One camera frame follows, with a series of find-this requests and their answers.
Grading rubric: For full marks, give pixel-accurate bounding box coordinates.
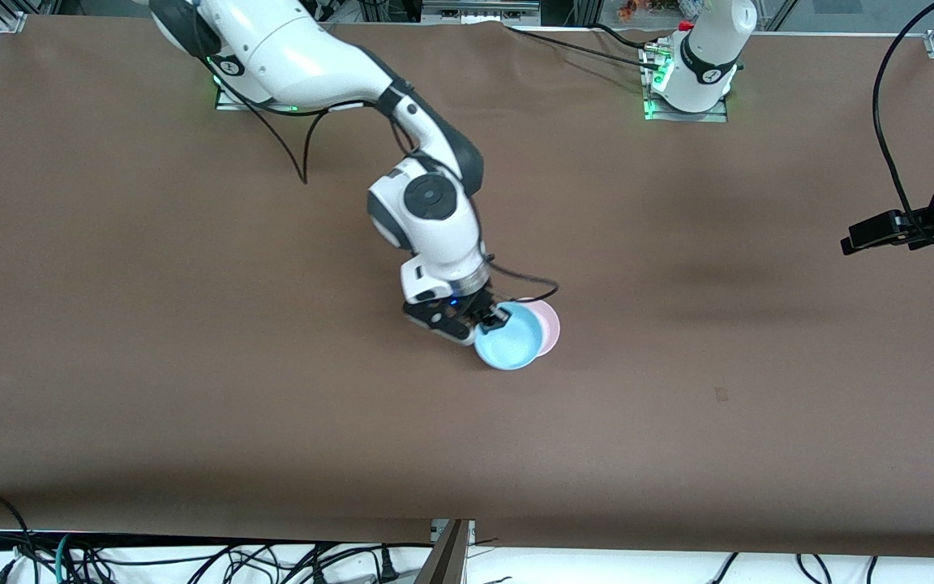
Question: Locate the light blue plastic bowl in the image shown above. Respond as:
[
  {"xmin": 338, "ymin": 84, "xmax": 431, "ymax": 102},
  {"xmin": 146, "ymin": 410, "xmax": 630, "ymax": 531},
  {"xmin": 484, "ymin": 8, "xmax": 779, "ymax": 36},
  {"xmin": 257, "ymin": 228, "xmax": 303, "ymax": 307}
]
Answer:
[{"xmin": 473, "ymin": 302, "xmax": 543, "ymax": 371}]

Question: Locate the pink plastic bowl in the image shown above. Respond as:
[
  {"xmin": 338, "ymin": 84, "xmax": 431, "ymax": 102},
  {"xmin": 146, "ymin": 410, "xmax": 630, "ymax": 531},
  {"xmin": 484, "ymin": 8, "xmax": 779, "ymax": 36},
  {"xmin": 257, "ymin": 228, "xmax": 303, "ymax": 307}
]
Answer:
[{"xmin": 516, "ymin": 298, "xmax": 561, "ymax": 356}]

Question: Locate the metal table leg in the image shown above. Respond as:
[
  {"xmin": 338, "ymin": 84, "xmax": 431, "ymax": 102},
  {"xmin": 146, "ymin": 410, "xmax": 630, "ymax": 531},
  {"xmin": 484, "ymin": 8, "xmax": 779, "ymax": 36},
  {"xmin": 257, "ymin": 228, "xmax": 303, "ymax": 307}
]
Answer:
[{"xmin": 417, "ymin": 519, "xmax": 476, "ymax": 584}]

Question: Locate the brown table cover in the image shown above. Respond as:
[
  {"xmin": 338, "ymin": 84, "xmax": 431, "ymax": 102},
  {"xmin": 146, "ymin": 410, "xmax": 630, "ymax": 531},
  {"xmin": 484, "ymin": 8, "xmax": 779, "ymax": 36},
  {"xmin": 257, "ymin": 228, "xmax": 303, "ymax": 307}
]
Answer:
[{"xmin": 0, "ymin": 15, "xmax": 934, "ymax": 559}]

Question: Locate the orange colourful object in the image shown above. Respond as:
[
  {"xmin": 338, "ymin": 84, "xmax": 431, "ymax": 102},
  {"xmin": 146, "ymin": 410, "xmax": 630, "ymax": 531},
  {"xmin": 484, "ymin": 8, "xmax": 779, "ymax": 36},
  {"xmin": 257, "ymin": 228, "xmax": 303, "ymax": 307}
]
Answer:
[{"xmin": 618, "ymin": 0, "xmax": 683, "ymax": 23}]

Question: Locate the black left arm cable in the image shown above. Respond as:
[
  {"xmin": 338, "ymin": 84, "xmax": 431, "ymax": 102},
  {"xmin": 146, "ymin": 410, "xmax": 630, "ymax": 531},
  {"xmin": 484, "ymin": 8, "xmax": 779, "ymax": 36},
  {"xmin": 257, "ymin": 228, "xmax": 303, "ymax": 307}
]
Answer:
[{"xmin": 872, "ymin": 0, "xmax": 934, "ymax": 254}]

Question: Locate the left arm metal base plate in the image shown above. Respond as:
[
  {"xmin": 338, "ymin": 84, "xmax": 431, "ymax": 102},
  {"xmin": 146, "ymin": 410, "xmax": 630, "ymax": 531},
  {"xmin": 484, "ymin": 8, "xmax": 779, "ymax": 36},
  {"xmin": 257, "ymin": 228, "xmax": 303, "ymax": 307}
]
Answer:
[{"xmin": 643, "ymin": 45, "xmax": 730, "ymax": 123}]

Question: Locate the long black table cable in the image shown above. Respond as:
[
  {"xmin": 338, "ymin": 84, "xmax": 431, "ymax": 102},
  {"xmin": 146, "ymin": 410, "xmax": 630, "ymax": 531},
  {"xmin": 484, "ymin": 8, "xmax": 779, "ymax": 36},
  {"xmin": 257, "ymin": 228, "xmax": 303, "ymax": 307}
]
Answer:
[{"xmin": 504, "ymin": 27, "xmax": 662, "ymax": 72}]

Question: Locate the grey socket rail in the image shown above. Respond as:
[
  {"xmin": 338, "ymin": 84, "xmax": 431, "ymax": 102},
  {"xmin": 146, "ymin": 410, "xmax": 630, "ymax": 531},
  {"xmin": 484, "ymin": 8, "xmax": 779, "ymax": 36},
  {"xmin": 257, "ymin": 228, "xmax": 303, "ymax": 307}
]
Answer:
[{"xmin": 422, "ymin": 0, "xmax": 541, "ymax": 25}]

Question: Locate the short black table cable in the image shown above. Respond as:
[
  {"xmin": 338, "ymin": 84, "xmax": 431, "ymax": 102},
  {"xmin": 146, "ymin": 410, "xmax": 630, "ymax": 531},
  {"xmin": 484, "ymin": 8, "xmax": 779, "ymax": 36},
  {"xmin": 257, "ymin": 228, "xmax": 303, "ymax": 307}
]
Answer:
[{"xmin": 593, "ymin": 23, "xmax": 658, "ymax": 51}]

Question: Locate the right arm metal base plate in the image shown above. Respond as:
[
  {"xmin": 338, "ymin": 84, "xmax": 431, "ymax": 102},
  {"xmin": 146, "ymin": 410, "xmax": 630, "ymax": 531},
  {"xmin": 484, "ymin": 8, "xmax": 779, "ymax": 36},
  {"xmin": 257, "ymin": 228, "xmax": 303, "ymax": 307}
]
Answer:
[{"xmin": 216, "ymin": 81, "xmax": 299, "ymax": 112}]

